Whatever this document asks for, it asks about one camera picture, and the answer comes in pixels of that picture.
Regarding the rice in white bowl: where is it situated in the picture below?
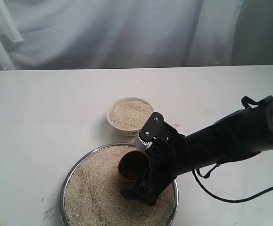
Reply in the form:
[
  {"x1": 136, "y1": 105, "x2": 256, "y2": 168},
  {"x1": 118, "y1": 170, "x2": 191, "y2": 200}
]
[{"x1": 109, "y1": 100, "x2": 153, "y2": 130}]

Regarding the small white ceramic bowl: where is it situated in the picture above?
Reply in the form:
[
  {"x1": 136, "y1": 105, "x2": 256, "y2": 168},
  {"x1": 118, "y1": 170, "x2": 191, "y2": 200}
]
[{"x1": 106, "y1": 97, "x2": 153, "y2": 136}]

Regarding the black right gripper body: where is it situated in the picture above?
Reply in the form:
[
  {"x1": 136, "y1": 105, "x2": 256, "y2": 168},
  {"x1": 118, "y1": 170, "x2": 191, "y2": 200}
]
[{"x1": 136, "y1": 131, "x2": 198, "y2": 207}]

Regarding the brown wooden cup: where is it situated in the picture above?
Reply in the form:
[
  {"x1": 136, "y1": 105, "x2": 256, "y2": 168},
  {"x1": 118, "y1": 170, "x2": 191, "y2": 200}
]
[{"x1": 118, "y1": 150, "x2": 150, "y2": 181}]

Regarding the round metal tray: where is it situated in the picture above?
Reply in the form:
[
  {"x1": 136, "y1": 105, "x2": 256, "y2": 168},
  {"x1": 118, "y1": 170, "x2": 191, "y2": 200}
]
[{"x1": 59, "y1": 142, "x2": 180, "y2": 226}]

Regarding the white fabric backdrop curtain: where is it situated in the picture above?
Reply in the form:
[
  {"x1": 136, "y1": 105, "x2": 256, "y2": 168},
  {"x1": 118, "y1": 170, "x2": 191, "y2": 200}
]
[{"x1": 0, "y1": 0, "x2": 273, "y2": 70}]

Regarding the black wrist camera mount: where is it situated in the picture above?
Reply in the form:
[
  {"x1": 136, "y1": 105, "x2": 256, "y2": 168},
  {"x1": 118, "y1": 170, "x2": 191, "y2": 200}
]
[{"x1": 134, "y1": 112, "x2": 180, "y2": 150}]

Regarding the black cable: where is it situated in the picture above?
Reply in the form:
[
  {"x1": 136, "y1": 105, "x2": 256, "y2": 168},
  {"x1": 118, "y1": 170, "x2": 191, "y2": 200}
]
[{"x1": 188, "y1": 95, "x2": 273, "y2": 203}]

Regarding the rice pile in tray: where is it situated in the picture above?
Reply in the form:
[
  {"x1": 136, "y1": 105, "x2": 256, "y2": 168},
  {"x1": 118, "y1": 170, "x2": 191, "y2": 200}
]
[{"x1": 64, "y1": 145, "x2": 176, "y2": 226}]

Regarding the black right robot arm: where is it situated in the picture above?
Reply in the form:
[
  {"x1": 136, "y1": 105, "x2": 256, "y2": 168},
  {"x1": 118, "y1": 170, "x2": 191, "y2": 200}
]
[{"x1": 118, "y1": 96, "x2": 273, "y2": 206}]

